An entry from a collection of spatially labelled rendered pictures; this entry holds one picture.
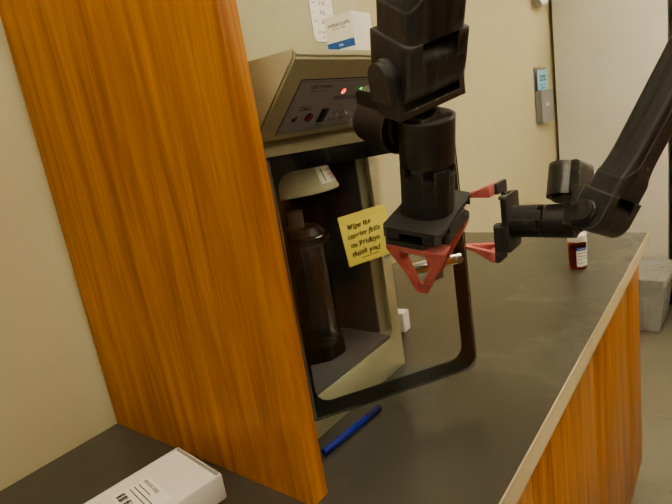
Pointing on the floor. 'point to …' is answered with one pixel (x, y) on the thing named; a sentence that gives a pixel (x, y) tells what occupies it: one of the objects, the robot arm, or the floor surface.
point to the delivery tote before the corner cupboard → (654, 292)
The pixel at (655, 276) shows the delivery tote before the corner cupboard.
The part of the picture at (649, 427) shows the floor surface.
